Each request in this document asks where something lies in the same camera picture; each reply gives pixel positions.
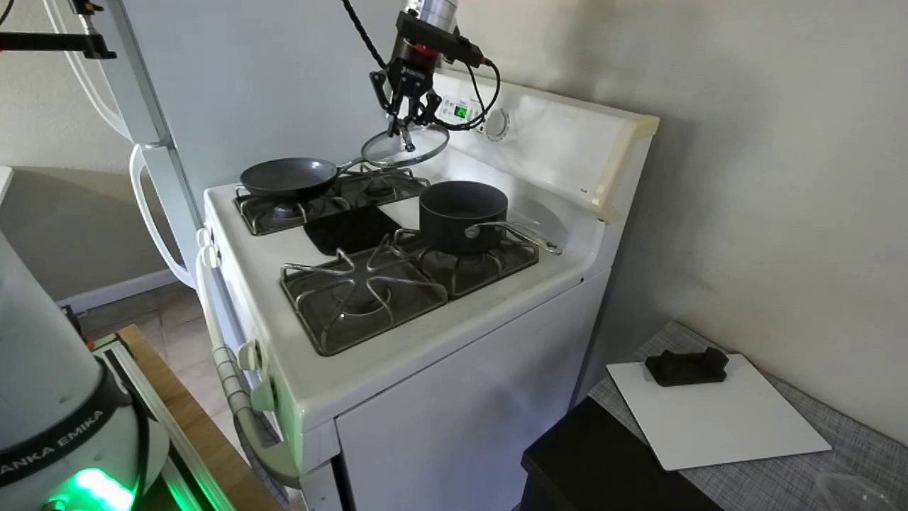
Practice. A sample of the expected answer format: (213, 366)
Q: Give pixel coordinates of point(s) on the wooden plank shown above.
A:
(204, 456)

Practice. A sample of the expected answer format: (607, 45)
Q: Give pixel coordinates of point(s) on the black pot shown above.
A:
(468, 219)

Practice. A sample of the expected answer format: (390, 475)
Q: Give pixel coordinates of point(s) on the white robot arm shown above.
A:
(439, 13)

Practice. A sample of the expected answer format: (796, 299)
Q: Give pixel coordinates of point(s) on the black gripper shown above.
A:
(412, 66)

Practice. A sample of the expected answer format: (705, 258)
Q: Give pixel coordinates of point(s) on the white board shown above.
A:
(712, 425)

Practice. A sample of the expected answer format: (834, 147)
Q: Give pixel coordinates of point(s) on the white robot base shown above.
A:
(71, 439)

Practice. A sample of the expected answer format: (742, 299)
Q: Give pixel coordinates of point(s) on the white gas stove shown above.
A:
(433, 415)

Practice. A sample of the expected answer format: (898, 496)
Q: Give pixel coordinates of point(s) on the black oven mat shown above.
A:
(351, 232)

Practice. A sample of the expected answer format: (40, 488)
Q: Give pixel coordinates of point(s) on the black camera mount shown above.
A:
(88, 40)

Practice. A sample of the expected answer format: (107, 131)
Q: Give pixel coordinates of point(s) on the stove grate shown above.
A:
(359, 297)
(271, 214)

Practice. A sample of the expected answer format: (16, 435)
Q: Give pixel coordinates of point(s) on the right stove grate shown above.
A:
(359, 297)

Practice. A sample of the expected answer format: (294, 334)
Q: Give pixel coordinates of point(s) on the grey frying pan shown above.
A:
(300, 174)

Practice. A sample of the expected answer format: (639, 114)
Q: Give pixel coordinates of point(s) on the white refrigerator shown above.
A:
(217, 86)

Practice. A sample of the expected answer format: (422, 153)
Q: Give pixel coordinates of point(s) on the left stove grate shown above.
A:
(271, 214)

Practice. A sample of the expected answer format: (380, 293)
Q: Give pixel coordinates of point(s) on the small black object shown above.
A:
(690, 368)

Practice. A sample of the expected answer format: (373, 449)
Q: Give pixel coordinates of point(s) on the black box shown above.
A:
(589, 461)

